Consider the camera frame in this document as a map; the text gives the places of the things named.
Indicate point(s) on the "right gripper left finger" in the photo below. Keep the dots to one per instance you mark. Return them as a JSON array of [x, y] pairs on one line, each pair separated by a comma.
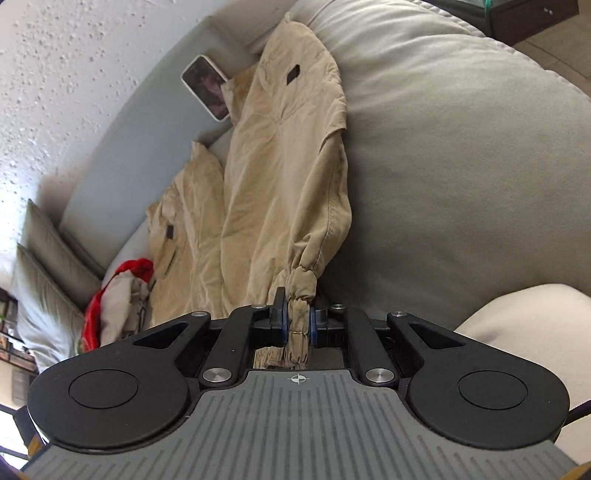
[[279, 320]]

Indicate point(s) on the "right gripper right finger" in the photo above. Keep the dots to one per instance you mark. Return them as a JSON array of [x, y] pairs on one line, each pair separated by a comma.
[[318, 322]]

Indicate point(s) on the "beige cargo pants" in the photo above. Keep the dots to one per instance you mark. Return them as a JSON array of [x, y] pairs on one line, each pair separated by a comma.
[[229, 232]]

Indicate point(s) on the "red and grey garment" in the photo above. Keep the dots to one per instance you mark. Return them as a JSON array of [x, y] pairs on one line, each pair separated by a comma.
[[116, 310]]

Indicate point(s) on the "grey throw pillow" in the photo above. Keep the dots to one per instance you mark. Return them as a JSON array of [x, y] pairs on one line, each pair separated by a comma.
[[40, 237], [48, 323]]

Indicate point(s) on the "grey sofa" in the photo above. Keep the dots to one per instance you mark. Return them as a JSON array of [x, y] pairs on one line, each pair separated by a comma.
[[95, 120]]

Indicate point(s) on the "grey seat cushion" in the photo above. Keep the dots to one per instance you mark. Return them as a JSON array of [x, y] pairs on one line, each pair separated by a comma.
[[469, 163]]

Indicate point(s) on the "person's light trouser leg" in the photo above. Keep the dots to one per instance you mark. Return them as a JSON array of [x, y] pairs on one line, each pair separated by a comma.
[[547, 324]]

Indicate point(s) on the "white smartphone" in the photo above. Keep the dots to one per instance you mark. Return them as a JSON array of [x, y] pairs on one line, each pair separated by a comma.
[[204, 80]]

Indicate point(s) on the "glass side table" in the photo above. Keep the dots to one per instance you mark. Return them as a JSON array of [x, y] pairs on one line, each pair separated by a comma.
[[510, 21]]

